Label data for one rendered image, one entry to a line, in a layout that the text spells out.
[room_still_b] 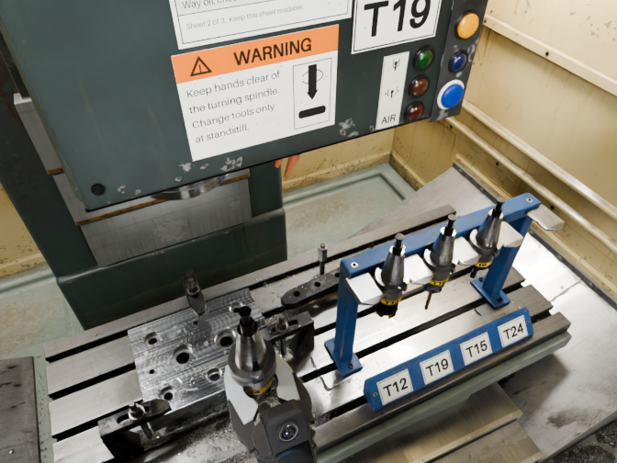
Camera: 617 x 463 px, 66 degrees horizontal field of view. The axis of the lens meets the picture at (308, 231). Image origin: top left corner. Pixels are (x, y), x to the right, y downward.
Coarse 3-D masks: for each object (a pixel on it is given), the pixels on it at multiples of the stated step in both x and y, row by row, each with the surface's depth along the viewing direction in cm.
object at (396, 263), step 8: (392, 256) 82; (400, 256) 82; (384, 264) 86; (392, 264) 83; (400, 264) 83; (384, 272) 86; (392, 272) 84; (400, 272) 84; (384, 280) 86; (392, 280) 85; (400, 280) 86
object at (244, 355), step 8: (240, 328) 58; (256, 328) 58; (240, 336) 57; (248, 336) 57; (256, 336) 58; (240, 344) 58; (248, 344) 58; (256, 344) 58; (264, 344) 61; (240, 352) 59; (248, 352) 59; (256, 352) 59; (264, 352) 61; (240, 360) 60; (248, 360) 60; (256, 360) 60; (264, 360) 61; (240, 368) 61; (248, 368) 61; (256, 368) 61
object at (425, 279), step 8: (408, 256) 92; (416, 256) 92; (408, 264) 91; (416, 264) 91; (424, 264) 91; (416, 272) 89; (424, 272) 89; (432, 272) 89; (416, 280) 88; (424, 280) 88
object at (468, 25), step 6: (468, 18) 49; (474, 18) 49; (462, 24) 49; (468, 24) 49; (474, 24) 49; (462, 30) 49; (468, 30) 50; (474, 30) 50; (462, 36) 50; (468, 36) 50
